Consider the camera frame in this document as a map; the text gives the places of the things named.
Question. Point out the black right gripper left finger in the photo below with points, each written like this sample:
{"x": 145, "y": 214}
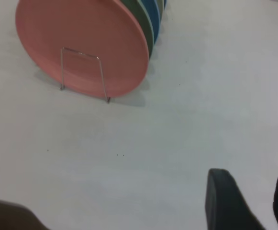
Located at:
{"x": 225, "y": 206}

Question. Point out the pink plate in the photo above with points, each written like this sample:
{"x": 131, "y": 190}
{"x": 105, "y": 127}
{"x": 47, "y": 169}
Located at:
{"x": 81, "y": 38}

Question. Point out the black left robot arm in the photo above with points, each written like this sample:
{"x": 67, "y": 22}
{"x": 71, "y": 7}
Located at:
{"x": 7, "y": 215}

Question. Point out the mint green plate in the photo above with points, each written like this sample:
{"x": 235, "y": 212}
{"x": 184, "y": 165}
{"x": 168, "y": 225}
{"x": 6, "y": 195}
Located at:
{"x": 146, "y": 26}

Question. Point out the blue plate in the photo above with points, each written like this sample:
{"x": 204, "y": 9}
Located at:
{"x": 165, "y": 3}
{"x": 154, "y": 16}

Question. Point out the beige plate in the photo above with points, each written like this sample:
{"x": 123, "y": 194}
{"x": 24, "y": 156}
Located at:
{"x": 161, "y": 6}

